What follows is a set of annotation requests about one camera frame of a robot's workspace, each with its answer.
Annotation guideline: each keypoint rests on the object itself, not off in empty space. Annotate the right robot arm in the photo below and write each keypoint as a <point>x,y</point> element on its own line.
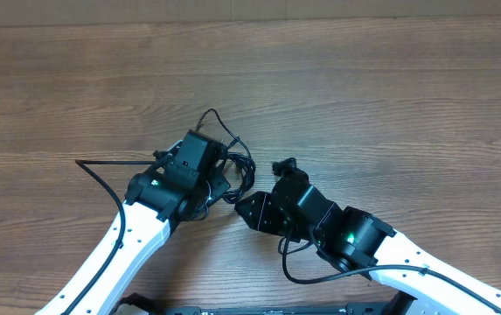
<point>355,242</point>

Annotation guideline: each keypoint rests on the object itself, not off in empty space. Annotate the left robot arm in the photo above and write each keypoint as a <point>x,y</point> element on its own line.
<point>180,185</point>

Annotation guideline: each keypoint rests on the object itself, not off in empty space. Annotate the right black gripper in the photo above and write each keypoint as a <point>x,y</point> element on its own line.
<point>258,218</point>

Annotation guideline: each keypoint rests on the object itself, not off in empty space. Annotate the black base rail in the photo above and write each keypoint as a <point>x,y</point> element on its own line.
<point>357,308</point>

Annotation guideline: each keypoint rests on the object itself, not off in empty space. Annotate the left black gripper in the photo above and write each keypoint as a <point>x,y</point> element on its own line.
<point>219,185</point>

